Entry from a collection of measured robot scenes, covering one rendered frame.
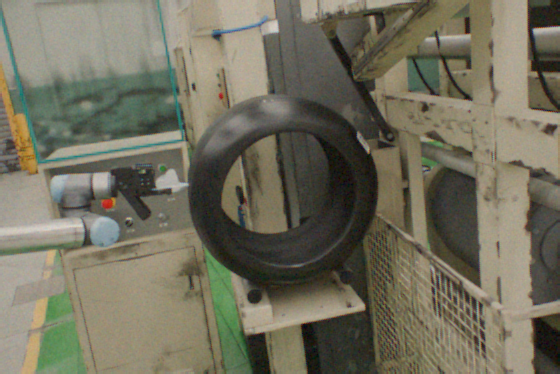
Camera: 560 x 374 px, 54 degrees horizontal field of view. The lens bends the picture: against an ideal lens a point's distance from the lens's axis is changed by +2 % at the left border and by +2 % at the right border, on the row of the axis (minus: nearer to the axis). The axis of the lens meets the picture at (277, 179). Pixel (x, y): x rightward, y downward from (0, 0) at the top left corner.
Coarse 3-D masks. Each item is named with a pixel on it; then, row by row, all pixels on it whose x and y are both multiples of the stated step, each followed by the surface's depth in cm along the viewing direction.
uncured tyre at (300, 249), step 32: (288, 96) 156; (224, 128) 146; (256, 128) 144; (288, 128) 145; (320, 128) 147; (352, 128) 152; (192, 160) 157; (224, 160) 144; (352, 160) 151; (192, 192) 148; (352, 192) 177; (224, 224) 148; (320, 224) 182; (352, 224) 155; (224, 256) 151; (256, 256) 177; (288, 256) 178; (320, 256) 155
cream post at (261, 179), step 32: (224, 0) 171; (256, 0) 173; (256, 32) 175; (224, 64) 185; (256, 64) 177; (256, 96) 180; (256, 160) 184; (256, 192) 187; (256, 224) 189; (288, 352) 203
